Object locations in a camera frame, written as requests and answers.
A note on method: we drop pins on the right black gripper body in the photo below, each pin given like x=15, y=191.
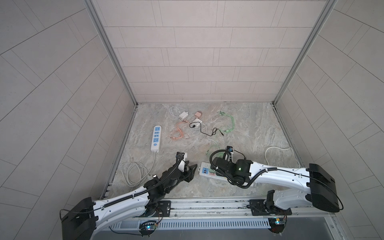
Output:
x=229, y=176

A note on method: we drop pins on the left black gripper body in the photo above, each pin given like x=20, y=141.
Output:
x=185, y=176

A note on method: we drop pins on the white multicolour socket power strip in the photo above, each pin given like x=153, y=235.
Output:
x=206, y=171

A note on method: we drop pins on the white charger with black cable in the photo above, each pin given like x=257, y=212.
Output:
x=197, y=125

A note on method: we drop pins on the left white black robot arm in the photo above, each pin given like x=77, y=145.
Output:
x=90, y=216

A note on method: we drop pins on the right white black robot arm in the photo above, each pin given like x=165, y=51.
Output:
x=304, y=186

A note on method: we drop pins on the left green circuit board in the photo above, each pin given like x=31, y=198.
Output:
x=147, y=228

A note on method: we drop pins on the green circuit board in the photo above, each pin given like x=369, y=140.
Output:
x=147, y=228
x=277, y=225

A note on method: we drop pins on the white blue socket power strip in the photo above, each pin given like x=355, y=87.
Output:
x=156, y=139

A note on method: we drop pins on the right green circuit board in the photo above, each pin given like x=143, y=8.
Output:
x=277, y=225

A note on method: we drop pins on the pink charger adapter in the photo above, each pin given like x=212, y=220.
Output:
x=198, y=114

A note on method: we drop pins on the white charger adapter far left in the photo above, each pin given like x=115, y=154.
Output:
x=183, y=115

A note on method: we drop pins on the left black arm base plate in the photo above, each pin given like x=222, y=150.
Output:
x=159, y=209

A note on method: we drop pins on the aluminium mounting rail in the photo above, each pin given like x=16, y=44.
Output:
x=226, y=208

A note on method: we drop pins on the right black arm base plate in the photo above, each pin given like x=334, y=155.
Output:
x=266, y=208

